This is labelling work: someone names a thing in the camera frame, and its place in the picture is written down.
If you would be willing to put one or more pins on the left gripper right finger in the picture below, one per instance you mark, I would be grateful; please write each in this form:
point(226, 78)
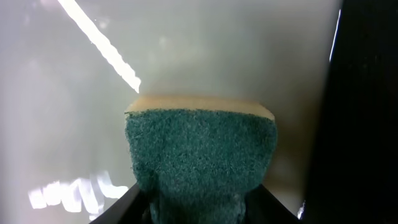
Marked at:
point(263, 208)

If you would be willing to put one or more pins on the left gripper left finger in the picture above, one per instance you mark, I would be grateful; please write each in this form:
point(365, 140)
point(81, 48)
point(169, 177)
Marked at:
point(131, 208)

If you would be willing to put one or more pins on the green yellow sponge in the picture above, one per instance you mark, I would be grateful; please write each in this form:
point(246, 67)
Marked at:
point(197, 158)

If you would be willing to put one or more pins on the black water tray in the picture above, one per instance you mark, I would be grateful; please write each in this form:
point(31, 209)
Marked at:
point(327, 70)

